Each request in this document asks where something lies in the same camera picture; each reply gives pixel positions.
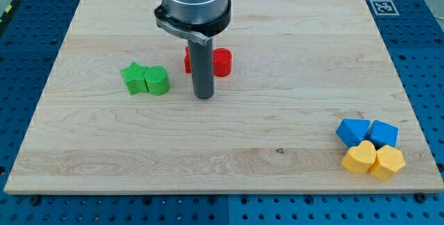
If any green circle block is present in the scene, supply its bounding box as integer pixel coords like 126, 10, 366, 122
144, 65, 170, 96

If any yellow heart block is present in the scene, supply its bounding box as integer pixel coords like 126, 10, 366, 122
341, 140, 376, 174

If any yellow hexagon block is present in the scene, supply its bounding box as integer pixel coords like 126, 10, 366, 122
369, 145, 407, 181

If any blue triangle block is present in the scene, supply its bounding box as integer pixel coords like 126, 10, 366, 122
336, 119, 370, 147

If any red star block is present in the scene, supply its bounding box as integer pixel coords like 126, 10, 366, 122
184, 47, 191, 74

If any red circle block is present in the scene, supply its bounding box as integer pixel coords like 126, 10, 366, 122
213, 48, 232, 77

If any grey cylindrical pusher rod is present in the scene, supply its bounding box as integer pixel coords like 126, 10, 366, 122
188, 38, 214, 99

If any green star block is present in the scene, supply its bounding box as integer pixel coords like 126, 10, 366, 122
120, 62, 148, 95

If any wooden board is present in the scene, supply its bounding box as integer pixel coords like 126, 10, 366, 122
5, 0, 443, 195

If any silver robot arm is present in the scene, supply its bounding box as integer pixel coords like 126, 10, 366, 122
154, 0, 231, 46

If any blue cube block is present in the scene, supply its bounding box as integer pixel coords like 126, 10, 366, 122
366, 120, 399, 149

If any white fiducial marker tag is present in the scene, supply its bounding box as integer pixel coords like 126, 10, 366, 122
369, 0, 399, 16

